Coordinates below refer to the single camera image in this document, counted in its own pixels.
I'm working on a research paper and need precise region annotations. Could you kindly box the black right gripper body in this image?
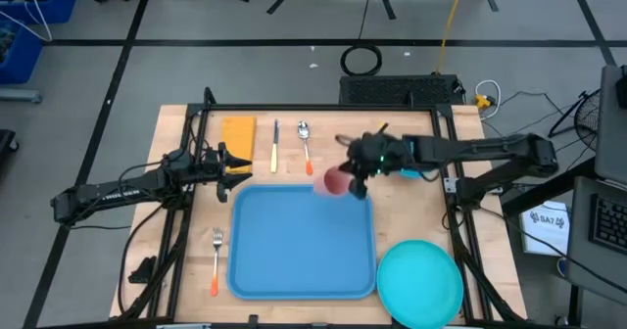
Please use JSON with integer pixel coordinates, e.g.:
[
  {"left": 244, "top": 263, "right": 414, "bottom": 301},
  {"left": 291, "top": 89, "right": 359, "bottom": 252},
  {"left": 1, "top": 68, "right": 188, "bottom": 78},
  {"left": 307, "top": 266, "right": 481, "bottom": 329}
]
[{"left": 335, "top": 125, "right": 406, "bottom": 181}]

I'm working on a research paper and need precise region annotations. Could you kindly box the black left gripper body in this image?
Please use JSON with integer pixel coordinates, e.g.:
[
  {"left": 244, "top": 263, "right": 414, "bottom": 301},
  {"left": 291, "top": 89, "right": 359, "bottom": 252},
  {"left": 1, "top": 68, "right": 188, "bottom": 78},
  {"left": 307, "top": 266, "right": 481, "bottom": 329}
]
[{"left": 203, "top": 141, "right": 231, "bottom": 204}]

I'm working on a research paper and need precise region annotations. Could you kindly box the pink plastic cup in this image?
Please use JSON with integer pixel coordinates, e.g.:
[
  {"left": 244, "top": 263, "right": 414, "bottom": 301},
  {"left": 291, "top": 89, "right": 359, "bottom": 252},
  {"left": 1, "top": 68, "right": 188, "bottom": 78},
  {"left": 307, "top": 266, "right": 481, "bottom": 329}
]
[{"left": 313, "top": 166, "right": 355, "bottom": 198}]

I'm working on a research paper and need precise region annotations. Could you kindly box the yellow cloth napkin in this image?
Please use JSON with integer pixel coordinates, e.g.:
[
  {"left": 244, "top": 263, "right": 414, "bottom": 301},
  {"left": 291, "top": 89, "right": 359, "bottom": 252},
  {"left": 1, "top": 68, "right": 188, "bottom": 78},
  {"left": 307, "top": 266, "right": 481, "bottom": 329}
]
[{"left": 220, "top": 117, "right": 258, "bottom": 175}]

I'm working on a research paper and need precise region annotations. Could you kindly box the knife with yellow handle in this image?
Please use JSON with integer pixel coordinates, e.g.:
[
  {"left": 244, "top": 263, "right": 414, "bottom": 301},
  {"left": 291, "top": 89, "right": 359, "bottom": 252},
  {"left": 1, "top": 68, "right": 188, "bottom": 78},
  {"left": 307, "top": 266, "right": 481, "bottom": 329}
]
[{"left": 270, "top": 118, "right": 281, "bottom": 174}]

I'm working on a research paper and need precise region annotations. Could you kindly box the blue plastic bowl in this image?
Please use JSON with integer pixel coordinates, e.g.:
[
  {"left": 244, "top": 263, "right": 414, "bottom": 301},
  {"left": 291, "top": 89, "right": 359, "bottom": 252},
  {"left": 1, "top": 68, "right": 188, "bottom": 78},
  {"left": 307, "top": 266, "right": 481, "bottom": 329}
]
[{"left": 399, "top": 167, "right": 440, "bottom": 181}]

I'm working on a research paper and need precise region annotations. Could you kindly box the spoon with orange handle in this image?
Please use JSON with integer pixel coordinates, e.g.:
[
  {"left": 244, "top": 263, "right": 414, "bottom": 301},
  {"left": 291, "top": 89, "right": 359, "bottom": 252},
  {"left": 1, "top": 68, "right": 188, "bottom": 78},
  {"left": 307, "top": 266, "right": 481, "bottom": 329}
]
[{"left": 297, "top": 120, "right": 314, "bottom": 176}]

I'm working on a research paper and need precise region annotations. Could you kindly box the blue plastic tray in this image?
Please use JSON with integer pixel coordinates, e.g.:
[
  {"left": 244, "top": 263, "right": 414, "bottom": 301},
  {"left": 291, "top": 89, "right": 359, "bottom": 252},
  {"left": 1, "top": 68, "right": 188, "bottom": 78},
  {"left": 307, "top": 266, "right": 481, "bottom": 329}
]
[{"left": 226, "top": 184, "right": 378, "bottom": 301}]

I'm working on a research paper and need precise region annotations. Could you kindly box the fork with orange handle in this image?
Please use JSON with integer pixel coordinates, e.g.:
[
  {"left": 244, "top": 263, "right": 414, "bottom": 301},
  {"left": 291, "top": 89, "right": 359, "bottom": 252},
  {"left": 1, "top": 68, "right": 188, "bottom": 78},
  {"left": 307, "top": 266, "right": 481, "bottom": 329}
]
[{"left": 210, "top": 227, "right": 224, "bottom": 298}]

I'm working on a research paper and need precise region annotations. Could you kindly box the teal plastic plate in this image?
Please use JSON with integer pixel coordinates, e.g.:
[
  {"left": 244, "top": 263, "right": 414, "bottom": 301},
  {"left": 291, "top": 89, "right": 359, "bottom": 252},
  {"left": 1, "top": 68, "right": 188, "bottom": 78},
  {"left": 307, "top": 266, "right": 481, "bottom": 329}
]
[{"left": 375, "top": 239, "right": 464, "bottom": 329}]

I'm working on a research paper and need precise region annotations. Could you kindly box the black mesh computer case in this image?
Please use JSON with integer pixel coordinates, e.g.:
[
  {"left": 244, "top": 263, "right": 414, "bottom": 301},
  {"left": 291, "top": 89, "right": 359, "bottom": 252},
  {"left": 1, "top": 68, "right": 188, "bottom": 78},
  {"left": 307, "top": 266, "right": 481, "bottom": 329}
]
[{"left": 338, "top": 73, "right": 464, "bottom": 107}]

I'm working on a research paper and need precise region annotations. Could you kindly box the black table clamp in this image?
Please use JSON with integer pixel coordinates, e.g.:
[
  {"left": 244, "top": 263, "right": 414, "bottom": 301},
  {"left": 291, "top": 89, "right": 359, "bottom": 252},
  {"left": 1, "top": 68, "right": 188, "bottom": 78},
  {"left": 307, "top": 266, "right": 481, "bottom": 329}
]
[{"left": 127, "top": 255, "right": 158, "bottom": 285}]

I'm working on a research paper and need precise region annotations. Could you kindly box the white printed cardboard box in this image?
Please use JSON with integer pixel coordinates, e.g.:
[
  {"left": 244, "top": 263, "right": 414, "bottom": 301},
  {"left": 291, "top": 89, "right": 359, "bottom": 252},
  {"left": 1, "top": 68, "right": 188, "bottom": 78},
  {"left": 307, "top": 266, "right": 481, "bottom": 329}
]
[{"left": 518, "top": 200, "right": 572, "bottom": 258}]

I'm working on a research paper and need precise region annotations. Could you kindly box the grey metal bar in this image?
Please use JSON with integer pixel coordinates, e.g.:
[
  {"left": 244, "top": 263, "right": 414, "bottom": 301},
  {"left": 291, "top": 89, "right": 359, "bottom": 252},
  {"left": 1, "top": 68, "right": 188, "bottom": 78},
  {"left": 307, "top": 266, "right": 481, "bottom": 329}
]
[{"left": 0, "top": 87, "right": 43, "bottom": 105}]

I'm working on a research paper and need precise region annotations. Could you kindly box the black caster leg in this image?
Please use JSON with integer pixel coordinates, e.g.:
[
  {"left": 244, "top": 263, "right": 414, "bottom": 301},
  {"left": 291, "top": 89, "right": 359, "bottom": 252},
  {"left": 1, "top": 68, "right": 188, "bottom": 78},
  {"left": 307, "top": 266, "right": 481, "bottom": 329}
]
[{"left": 0, "top": 128, "right": 20, "bottom": 157}]

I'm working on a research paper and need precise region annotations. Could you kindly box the blue storage bin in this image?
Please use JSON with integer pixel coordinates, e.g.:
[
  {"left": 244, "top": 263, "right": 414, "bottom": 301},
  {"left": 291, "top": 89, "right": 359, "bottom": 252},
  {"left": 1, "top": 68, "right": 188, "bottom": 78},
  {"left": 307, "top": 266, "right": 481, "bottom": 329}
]
[
  {"left": 0, "top": 20, "right": 44, "bottom": 85},
  {"left": 0, "top": 0, "right": 79, "bottom": 25}
]

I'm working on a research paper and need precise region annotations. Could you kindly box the grey laptop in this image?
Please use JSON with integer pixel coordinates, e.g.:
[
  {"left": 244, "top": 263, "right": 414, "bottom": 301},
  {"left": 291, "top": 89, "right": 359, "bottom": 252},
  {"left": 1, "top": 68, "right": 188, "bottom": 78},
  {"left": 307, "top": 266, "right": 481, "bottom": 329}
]
[{"left": 567, "top": 64, "right": 627, "bottom": 306}]

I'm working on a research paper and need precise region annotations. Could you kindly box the black device on laptop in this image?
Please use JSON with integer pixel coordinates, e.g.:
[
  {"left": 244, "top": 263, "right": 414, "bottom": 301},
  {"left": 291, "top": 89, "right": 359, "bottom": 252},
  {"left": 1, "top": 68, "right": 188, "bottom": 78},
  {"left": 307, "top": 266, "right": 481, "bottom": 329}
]
[{"left": 615, "top": 64, "right": 627, "bottom": 109}]

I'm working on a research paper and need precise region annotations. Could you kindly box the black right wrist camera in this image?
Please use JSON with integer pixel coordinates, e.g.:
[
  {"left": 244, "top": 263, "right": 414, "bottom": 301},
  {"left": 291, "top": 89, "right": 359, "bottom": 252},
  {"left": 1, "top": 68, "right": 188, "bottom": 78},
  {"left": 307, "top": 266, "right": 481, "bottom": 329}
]
[{"left": 360, "top": 132, "right": 388, "bottom": 158}]

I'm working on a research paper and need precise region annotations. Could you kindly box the black metal table frame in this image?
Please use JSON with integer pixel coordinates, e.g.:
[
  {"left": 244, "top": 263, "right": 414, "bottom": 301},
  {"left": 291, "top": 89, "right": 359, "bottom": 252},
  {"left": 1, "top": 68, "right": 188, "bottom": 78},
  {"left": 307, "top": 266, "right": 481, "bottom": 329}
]
[{"left": 117, "top": 86, "right": 525, "bottom": 329}]

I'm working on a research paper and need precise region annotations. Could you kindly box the coiled black cable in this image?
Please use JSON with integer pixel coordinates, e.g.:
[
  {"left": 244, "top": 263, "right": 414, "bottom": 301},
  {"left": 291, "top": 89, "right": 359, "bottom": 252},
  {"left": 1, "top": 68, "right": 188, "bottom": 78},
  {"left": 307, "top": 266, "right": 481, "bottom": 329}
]
[{"left": 340, "top": 0, "right": 384, "bottom": 77}]

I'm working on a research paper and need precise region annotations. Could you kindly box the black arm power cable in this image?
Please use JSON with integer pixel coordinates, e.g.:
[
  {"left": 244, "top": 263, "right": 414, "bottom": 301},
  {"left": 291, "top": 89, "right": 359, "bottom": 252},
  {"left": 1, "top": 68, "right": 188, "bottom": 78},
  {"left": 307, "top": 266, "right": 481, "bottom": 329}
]
[{"left": 117, "top": 204, "right": 166, "bottom": 315}]

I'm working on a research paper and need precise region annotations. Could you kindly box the white looped cable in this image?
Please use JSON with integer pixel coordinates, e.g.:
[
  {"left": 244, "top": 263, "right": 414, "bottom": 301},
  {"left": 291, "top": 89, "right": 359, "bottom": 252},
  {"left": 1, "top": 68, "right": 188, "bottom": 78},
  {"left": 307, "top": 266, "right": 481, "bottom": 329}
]
[{"left": 473, "top": 78, "right": 503, "bottom": 120}]

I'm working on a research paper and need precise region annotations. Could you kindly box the yellow cable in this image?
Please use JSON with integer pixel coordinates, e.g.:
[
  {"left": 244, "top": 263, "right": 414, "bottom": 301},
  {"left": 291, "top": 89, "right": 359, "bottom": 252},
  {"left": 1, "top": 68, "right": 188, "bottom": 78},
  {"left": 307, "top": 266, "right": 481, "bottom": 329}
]
[{"left": 435, "top": 0, "right": 469, "bottom": 74}]

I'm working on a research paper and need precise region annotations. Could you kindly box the thin black floor cable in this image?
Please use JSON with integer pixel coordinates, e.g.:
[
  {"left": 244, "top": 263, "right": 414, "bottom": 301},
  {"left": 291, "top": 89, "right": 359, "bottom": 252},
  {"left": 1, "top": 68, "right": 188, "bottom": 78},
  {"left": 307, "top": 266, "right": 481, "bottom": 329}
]
[{"left": 499, "top": 90, "right": 567, "bottom": 118}]

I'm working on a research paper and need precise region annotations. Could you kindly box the black desk frame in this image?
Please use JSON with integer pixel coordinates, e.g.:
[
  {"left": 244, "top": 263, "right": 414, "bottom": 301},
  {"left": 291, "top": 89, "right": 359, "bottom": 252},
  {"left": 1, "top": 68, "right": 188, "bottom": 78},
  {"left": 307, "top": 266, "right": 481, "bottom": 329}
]
[{"left": 500, "top": 158, "right": 597, "bottom": 217}]

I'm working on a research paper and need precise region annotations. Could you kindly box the thin white cable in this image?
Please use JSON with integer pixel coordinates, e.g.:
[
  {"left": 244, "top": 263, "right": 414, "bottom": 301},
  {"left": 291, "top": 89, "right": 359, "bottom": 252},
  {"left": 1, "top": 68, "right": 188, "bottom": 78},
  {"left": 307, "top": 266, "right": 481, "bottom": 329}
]
[{"left": 0, "top": 0, "right": 54, "bottom": 43}]

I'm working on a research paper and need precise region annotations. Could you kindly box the black wire fan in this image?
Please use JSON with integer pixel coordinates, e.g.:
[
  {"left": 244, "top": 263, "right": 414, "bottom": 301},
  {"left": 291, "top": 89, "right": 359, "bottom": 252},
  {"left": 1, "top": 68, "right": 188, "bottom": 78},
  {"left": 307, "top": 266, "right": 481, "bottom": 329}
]
[{"left": 548, "top": 87, "right": 602, "bottom": 152}]

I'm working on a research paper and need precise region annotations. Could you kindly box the thick black floor cable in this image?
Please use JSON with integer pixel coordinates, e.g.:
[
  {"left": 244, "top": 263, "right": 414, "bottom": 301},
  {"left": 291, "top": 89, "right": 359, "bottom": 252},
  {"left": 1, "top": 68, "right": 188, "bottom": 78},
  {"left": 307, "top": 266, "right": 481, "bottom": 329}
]
[{"left": 477, "top": 206, "right": 627, "bottom": 284}]

